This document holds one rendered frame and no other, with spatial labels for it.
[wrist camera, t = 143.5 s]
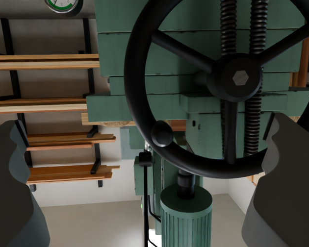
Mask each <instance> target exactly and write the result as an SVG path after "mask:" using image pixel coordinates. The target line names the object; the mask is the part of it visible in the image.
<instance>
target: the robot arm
mask: <svg viewBox="0 0 309 247"><path fill-rule="evenodd" d="M263 140H265V141H266V144H267V145H268V149H267V151H266V154H265V157H264V159H263V162H262V165H261V167H262V169H263V171H264V173H265V175H264V176H262V177H260V178H259V180H258V182H257V185H256V188H255V191H254V193H253V196H252V198H251V201H250V204H249V206H248V209H247V212H246V216H245V219H244V223H243V226H242V230H241V234H242V238H243V240H244V242H245V244H246V245H247V246H248V247H309V132H307V131H306V130H305V129H303V128H302V127H301V126H300V125H298V124H297V123H296V122H294V121H293V120H292V119H291V118H289V117H288V116H287V115H285V114H284V113H280V112H278V113H274V112H272V113H271V114H270V117H269V120H268V123H267V126H266V130H265V133H264V136H263ZM28 147H30V146H29V142H28V139H27V135H26V131H25V128H24V126H23V123H22V121H20V120H9V121H6V122H4V123H3V124H1V125H0V247H49V244H50V234H49V231H48V227H47V223H46V219H45V216H44V214H43V212H42V210H41V209H40V207H39V205H38V203H37V201H36V199H35V197H34V196H33V194H32V192H31V190H30V188H29V187H28V185H26V182H27V180H28V178H29V176H30V174H31V172H30V170H29V168H28V166H27V164H26V162H25V160H24V157H23V156H24V153H25V151H26V149H27V148H28Z"/></svg>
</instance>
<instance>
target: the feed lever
mask: <svg viewBox="0 0 309 247"><path fill-rule="evenodd" d="M151 166H152V153H151V152H146V150H145V149H144V152H140V153H139V167H144V247H148V178H147V167H151Z"/></svg>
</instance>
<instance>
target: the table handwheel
mask: <svg viewBox="0 0 309 247"><path fill-rule="evenodd" d="M181 1H182V0H149V1H148V2H147V3H146V5H145V6H144V8H143V9H142V11H141V13H140V15H139V16H138V18H137V20H136V22H135V24H134V27H133V29H132V32H131V34H130V37H129V41H128V45H127V49H126V54H125V61H124V87H125V94H126V99H127V103H128V107H129V111H130V113H131V116H132V118H133V121H134V123H135V125H136V127H137V128H138V130H139V132H140V133H141V135H142V136H143V138H144V139H145V140H146V142H147V143H148V144H149V145H150V146H151V147H152V149H153V150H154V151H155V152H157V153H158V154H159V155H160V156H161V157H162V158H164V159H165V160H166V161H168V162H169V163H171V164H173V165H174V166H176V167H178V168H180V169H182V170H184V171H187V172H189V173H192V174H196V175H199V176H203V177H209V178H217V179H233V178H242V177H247V176H252V175H255V174H259V173H262V172H264V171H263V169H262V167H261V165H262V162H263V159H264V157H265V154H266V151H267V149H268V148H266V149H264V150H262V151H260V152H257V153H255V154H252V155H249V156H246V157H241V158H236V135H237V118H238V104H239V102H241V101H245V100H247V99H249V98H251V97H252V96H253V95H254V94H255V93H256V92H257V91H258V89H259V87H260V85H261V82H262V69H261V68H262V67H263V66H264V65H266V64H267V63H269V62H270V61H272V60H273V59H275V58H276V57H278V56H279V55H281V54H282V53H284V52H285V51H287V50H288V49H290V48H292V47H293V46H295V45H297V44H298V43H300V42H302V41H303V40H305V39H306V38H308V37H309V0H290V1H291V2H292V3H293V4H294V5H295V6H296V7H297V8H298V9H299V11H300V12H301V13H302V15H303V16H304V18H305V20H306V21H307V23H306V24H305V25H303V26H302V27H300V28H299V29H297V30H296V31H294V32H293V33H291V34H289V35H288V36H286V37H285V38H283V39H282V40H280V41H279V42H277V43H276V44H274V45H272V46H271V47H269V48H268V49H266V50H264V51H263V52H261V53H259V54H258V55H256V56H254V57H253V56H251V55H249V54H246V53H234V54H231V55H228V56H225V57H222V58H220V59H218V60H216V61H215V60H213V59H211V58H209V57H207V56H205V55H203V54H201V53H199V52H197V51H196V50H194V49H192V48H190V47H188V46H186V45H184V44H182V43H181V42H179V41H177V40H176V39H174V38H172V37H170V36H169V35H167V34H165V33H163V32H162V31H160V30H158V28H159V26H160V25H161V23H162V22H163V20H164V19H165V18H166V16H167V15H168V14H169V13H170V12H171V11H172V10H173V9H174V8H175V7H176V6H177V5H178V4H179V3H180V2H181ZM151 42H152V43H154V44H156V45H158V46H160V47H162V48H164V49H166V50H168V51H170V52H172V53H174V54H176V55H177V56H179V57H181V58H183V59H185V60H186V61H188V62H190V63H191V64H193V65H195V66H197V67H198V68H200V69H202V71H198V72H196V73H195V74H194V75H193V78H192V81H193V84H194V85H195V86H196V87H199V88H206V89H209V91H210V92H211V93H212V94H213V95H214V96H215V97H217V98H219V99H224V100H226V101H225V147H224V160H222V159H211V158H206V157H202V156H199V155H196V154H193V153H191V152H189V151H187V150H185V149H183V148H182V147H180V146H179V145H177V144H176V143H175V142H174V141H172V142H171V144H169V145H168V146H165V147H160V146H157V145H156V144H155V143H154V142H153V140H152V134H151V132H152V128H153V126H154V124H155V123H156V120H155V118H154V116H153V114H152V111H151V109H150V106H149V103H148V99H147V95H146V88H145V67H146V60H147V55H148V51H149V48H150V45H151ZM296 123H297V124H298V125H300V126H301V127H302V128H303V129H305V130H306V131H307V132H309V102H308V104H307V106H306V108H305V110H304V112H303V113H302V115H301V116H300V118H299V119H298V121H297V122H296Z"/></svg>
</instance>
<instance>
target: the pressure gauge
mask: <svg viewBox="0 0 309 247"><path fill-rule="evenodd" d="M55 1H56V0H44V2H45V3H46V5H47V6H48V7H49V8H50V9H51V10H53V11H54V12H56V13H57V14H59V15H61V16H63V17H73V16H75V15H77V14H78V13H79V12H80V11H81V9H82V6H83V0H57V1H56V3H55ZM54 4H55V5H54Z"/></svg>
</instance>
